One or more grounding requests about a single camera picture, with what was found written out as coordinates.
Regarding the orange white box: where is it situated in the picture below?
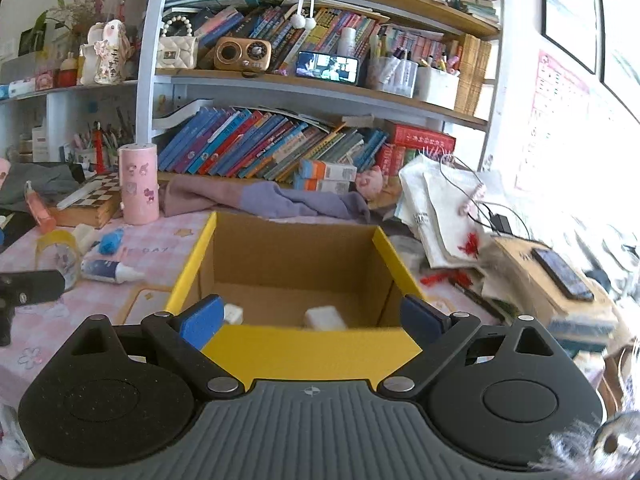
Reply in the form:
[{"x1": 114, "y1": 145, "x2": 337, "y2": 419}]
[{"x1": 298, "y1": 159, "x2": 357, "y2": 182}]

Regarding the pink pig plush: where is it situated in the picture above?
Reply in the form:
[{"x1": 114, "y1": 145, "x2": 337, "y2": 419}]
[{"x1": 355, "y1": 166, "x2": 384, "y2": 202}]

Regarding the wooden retro radio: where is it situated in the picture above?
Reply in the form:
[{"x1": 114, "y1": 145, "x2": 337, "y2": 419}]
[{"x1": 214, "y1": 37, "x2": 272, "y2": 73}]

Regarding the pink checkered tablecloth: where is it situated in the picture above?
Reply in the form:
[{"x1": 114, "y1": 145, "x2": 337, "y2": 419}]
[{"x1": 1, "y1": 211, "x2": 498, "y2": 408}]

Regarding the large white charger block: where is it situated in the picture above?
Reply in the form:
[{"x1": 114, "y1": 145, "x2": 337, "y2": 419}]
[{"x1": 304, "y1": 306, "x2": 347, "y2": 332}]

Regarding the yellow clear tape roll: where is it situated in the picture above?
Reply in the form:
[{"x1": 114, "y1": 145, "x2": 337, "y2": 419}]
[{"x1": 35, "y1": 230, "x2": 82, "y2": 290}]

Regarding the white quilted purse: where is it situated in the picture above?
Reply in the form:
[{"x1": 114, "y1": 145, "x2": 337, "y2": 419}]
[{"x1": 155, "y1": 15, "x2": 198, "y2": 70}]

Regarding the black smartphone on books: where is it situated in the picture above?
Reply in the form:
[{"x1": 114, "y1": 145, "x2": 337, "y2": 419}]
[{"x1": 530, "y1": 247, "x2": 594, "y2": 302}]

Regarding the pink spray bottle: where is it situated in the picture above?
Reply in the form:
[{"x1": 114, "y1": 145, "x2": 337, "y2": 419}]
[{"x1": 24, "y1": 180, "x2": 56, "y2": 234}]

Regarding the pink cylindrical container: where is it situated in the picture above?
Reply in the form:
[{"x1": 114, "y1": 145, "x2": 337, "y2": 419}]
[{"x1": 118, "y1": 143, "x2": 160, "y2": 226}]

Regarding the red thick dictionary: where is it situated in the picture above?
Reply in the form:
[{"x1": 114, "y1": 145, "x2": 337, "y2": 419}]
[{"x1": 384, "y1": 120, "x2": 456, "y2": 154}]

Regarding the smartphone on shelf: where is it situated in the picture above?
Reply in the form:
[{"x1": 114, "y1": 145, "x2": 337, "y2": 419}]
[{"x1": 295, "y1": 51, "x2": 359, "y2": 86}]

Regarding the white bookshelf frame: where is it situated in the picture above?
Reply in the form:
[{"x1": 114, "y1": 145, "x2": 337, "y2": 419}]
[{"x1": 1, "y1": 0, "x2": 499, "y2": 157}]

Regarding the pink purple cloth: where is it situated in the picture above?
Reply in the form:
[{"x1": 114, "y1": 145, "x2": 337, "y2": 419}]
[{"x1": 158, "y1": 174, "x2": 371, "y2": 223}]

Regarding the wooden chessboard box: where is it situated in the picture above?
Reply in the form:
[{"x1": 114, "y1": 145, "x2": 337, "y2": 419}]
[{"x1": 50, "y1": 172, "x2": 120, "y2": 229}]

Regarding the stack of papers and books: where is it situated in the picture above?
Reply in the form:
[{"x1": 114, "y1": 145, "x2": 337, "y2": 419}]
[{"x1": 396, "y1": 155, "x2": 639, "y2": 354}]

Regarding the small white plug adapter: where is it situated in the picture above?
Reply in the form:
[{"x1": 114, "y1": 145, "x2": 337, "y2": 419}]
[{"x1": 224, "y1": 304, "x2": 244, "y2": 325}]

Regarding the yellow cardboard box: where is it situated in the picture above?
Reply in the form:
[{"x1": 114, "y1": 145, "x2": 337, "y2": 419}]
[{"x1": 166, "y1": 212, "x2": 422, "y2": 385}]

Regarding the blue white spray bottle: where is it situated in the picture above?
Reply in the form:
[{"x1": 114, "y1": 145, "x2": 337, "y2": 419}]
[{"x1": 80, "y1": 259, "x2": 144, "y2": 284}]

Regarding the blue fuzzy pompom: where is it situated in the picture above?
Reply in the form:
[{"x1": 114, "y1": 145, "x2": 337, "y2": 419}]
[{"x1": 98, "y1": 228, "x2": 125, "y2": 256}]

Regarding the row of leaning books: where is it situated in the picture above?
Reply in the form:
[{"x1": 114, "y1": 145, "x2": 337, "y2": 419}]
[{"x1": 157, "y1": 105, "x2": 388, "y2": 183}]

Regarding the grey folded garment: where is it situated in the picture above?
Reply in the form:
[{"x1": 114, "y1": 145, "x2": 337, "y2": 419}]
[{"x1": 0, "y1": 162, "x2": 80, "y2": 212}]

